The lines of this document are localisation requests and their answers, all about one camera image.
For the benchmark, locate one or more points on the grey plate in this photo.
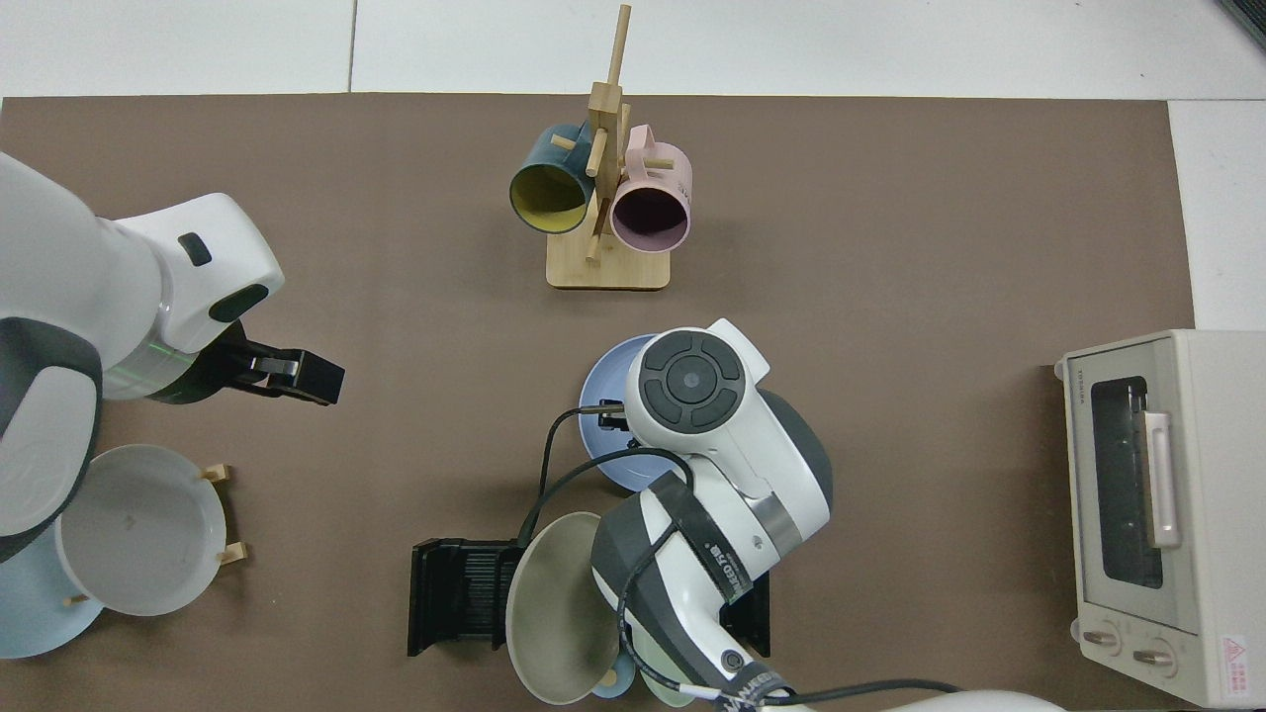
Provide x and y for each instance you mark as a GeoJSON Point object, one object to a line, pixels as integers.
{"type": "Point", "coordinates": [138, 529]}

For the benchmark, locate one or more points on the wooden plate rack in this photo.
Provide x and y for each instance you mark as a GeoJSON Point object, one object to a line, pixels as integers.
{"type": "Point", "coordinates": [232, 554]}

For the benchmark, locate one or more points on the beige plate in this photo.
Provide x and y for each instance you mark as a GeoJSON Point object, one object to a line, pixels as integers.
{"type": "Point", "coordinates": [559, 613]}

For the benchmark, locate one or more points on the black dish rack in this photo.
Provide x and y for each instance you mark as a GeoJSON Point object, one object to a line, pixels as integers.
{"type": "Point", "coordinates": [460, 593]}

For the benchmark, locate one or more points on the pale green plate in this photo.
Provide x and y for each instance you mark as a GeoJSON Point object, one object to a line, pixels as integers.
{"type": "Point", "coordinates": [668, 682]}

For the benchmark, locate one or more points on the light blue plate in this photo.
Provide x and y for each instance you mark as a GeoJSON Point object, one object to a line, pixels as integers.
{"type": "Point", "coordinates": [40, 623]}

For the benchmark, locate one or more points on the wooden cup stand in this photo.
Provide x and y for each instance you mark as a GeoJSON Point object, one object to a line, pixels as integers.
{"type": "Point", "coordinates": [608, 267]}

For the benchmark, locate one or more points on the pink cup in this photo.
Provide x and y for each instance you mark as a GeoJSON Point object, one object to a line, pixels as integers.
{"type": "Point", "coordinates": [653, 213]}

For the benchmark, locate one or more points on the dark teal cup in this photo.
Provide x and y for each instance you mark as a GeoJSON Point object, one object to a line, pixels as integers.
{"type": "Point", "coordinates": [549, 193]}

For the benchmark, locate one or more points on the small blue round thing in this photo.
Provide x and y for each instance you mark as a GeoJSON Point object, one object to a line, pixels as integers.
{"type": "Point", "coordinates": [615, 684]}

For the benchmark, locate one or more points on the brown table cloth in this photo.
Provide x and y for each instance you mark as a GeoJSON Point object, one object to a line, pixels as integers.
{"type": "Point", "coordinates": [940, 247]}

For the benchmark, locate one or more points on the pale toaster oven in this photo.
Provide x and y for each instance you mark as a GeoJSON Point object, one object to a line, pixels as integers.
{"type": "Point", "coordinates": [1217, 494]}

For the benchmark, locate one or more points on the dark grey panel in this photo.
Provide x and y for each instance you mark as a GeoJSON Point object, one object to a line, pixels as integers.
{"type": "Point", "coordinates": [1248, 18]}

